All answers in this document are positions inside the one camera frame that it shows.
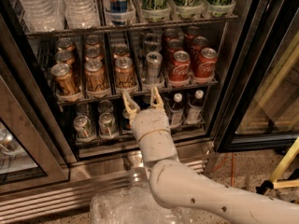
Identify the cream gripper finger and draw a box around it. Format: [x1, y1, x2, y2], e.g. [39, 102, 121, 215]
[150, 86, 164, 111]
[122, 91, 140, 119]

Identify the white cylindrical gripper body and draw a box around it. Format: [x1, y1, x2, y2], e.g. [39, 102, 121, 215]
[131, 108, 170, 141]

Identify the silver redbull can front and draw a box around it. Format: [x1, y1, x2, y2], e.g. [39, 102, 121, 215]
[146, 51, 163, 84]

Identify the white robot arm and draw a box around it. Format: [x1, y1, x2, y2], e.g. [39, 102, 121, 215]
[122, 87, 299, 224]

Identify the pepsi can behind right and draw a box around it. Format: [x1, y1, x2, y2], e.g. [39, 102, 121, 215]
[142, 95, 150, 108]

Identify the blue pepsi can front left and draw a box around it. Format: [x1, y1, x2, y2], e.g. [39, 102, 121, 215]
[121, 110, 132, 133]

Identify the white green can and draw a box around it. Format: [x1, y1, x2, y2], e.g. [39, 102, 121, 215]
[73, 115, 93, 138]
[99, 112, 117, 136]

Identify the gold can front right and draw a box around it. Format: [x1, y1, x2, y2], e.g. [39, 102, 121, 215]
[115, 57, 136, 89]

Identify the gold can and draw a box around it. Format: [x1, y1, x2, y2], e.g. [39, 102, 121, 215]
[84, 35, 103, 49]
[115, 57, 136, 89]
[112, 44, 130, 60]
[55, 49, 75, 68]
[57, 37, 76, 51]
[50, 63, 79, 96]
[84, 60, 108, 92]
[84, 47, 104, 61]

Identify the red coke can front left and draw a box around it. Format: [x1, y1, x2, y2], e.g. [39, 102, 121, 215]
[168, 50, 191, 81]

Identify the red coke can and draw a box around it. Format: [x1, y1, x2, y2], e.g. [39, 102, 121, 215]
[191, 35, 209, 66]
[183, 26, 200, 47]
[162, 28, 178, 46]
[165, 39, 183, 66]
[168, 50, 191, 81]
[194, 48, 218, 78]

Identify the can behind bottom left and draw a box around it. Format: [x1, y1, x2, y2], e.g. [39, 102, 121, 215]
[76, 103, 92, 118]

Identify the gold can front middle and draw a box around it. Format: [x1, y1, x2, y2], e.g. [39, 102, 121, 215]
[84, 60, 108, 92]

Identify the white green can bottom left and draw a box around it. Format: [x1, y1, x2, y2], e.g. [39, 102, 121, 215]
[73, 115, 93, 138]

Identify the red coke can middle left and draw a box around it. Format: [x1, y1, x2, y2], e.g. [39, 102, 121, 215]
[165, 39, 183, 66]

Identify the silver redbull can behind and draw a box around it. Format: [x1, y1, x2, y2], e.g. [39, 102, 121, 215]
[143, 33, 162, 56]

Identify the red coke can front right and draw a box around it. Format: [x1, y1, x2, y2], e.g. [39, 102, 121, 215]
[194, 48, 218, 78]

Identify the red coke can back left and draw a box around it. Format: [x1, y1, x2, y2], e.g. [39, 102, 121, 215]
[162, 28, 178, 46]

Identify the gold can front left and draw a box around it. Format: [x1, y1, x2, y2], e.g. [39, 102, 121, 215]
[50, 63, 79, 96]

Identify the red coke can middle right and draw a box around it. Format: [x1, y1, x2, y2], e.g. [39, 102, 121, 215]
[191, 35, 209, 66]

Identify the gold can back middle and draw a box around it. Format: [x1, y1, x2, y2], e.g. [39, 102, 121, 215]
[84, 35, 103, 49]

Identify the red coke can back right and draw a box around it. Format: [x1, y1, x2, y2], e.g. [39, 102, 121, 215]
[183, 26, 200, 47]

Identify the stainless steel fridge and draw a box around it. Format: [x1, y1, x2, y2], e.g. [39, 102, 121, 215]
[0, 0, 275, 224]

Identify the gold can back left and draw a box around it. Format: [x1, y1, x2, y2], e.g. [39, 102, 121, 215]
[57, 37, 76, 51]

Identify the fridge glass door right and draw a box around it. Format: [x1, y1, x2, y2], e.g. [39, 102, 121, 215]
[214, 0, 299, 152]

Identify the fridge glass door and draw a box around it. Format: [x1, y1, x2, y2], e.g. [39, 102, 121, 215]
[0, 58, 69, 195]
[214, 0, 299, 152]

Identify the fridge glass door left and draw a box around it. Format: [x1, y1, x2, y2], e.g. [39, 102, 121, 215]
[0, 58, 69, 195]

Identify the blue silver redbull can top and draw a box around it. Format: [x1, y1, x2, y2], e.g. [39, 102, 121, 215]
[102, 0, 130, 27]

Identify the dark bottle white cap left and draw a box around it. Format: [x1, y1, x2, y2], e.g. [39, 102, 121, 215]
[168, 93, 183, 128]

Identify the dark bottle white cap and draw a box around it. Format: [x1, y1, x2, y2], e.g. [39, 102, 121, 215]
[185, 90, 204, 124]
[168, 93, 183, 128]

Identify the dark bottle white cap right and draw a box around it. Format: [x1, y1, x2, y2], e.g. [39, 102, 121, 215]
[185, 90, 204, 124]

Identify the clear plastic wrap bundle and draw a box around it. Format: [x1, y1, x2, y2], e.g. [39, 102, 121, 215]
[90, 182, 193, 224]

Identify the clear water bottle right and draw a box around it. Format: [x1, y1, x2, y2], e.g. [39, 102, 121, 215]
[64, 0, 100, 29]

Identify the clear water bottle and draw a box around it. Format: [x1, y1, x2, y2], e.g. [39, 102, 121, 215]
[64, 0, 100, 29]
[20, 0, 64, 33]

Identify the yellow black stand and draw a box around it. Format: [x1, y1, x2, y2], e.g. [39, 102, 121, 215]
[256, 137, 299, 194]

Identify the clear water bottle left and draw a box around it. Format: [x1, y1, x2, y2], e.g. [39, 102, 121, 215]
[20, 0, 64, 33]

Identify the orange cable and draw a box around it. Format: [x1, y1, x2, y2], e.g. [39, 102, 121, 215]
[211, 152, 237, 188]

